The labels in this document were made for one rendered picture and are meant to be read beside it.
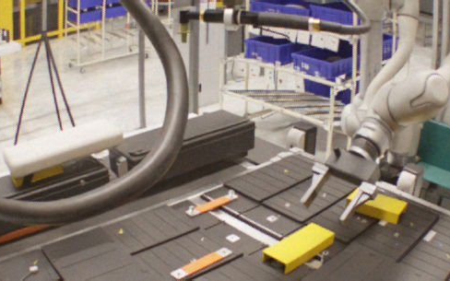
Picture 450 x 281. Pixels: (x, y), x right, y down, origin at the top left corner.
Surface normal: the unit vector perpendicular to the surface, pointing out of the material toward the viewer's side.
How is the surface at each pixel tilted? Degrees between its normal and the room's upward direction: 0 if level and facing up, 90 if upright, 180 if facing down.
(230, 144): 90
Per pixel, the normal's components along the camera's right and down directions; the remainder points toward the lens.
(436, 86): 0.15, -0.11
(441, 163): -0.70, 0.26
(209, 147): 0.68, 0.28
